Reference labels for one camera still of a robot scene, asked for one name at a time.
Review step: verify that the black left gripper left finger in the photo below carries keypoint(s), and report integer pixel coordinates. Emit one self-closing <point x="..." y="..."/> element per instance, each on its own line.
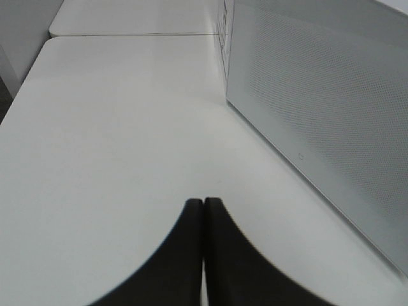
<point x="173" y="273"/>

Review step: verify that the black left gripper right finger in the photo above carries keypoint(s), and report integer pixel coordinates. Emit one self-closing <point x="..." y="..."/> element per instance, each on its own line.
<point x="237" y="274"/>

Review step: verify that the white microwave door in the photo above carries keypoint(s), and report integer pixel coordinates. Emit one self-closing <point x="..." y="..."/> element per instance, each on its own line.
<point x="325" y="82"/>

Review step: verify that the white microwave oven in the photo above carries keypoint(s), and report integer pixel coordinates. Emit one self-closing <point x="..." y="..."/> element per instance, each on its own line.
<point x="225" y="14"/>

